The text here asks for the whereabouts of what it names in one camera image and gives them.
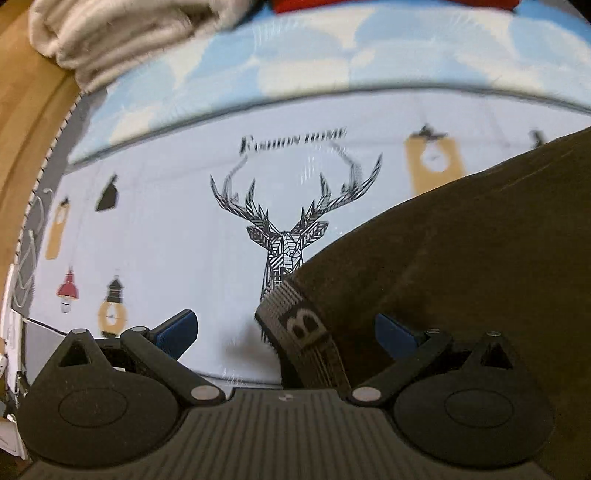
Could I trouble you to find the white deer print bed sheet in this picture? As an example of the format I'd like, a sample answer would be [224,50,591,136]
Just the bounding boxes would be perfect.
[14,85,591,385]

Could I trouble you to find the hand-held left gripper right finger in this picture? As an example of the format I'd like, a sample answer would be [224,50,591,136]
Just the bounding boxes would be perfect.
[346,312,516,409]

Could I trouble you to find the patterned white blue sheet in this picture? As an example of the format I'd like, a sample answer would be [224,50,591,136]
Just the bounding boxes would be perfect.
[0,0,80,296]

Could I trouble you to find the blue cloud print sheet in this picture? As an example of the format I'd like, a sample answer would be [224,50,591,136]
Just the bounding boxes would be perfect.
[69,0,591,163]

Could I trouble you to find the beige knitted cloth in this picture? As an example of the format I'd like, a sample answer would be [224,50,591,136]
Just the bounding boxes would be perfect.
[28,0,246,93]

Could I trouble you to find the red cloth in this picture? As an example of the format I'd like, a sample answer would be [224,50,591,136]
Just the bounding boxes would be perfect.
[270,0,520,16]

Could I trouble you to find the white object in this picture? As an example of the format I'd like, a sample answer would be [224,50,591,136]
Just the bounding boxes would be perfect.
[0,406,27,460]

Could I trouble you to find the grey patterned bed mat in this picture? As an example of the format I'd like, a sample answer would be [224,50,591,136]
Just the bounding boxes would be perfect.
[11,90,95,319]

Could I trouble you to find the dark olive pants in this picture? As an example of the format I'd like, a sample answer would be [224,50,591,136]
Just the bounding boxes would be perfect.
[255,131,591,480]

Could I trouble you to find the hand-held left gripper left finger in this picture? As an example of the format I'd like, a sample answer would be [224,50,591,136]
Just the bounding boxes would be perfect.
[56,309,228,409]

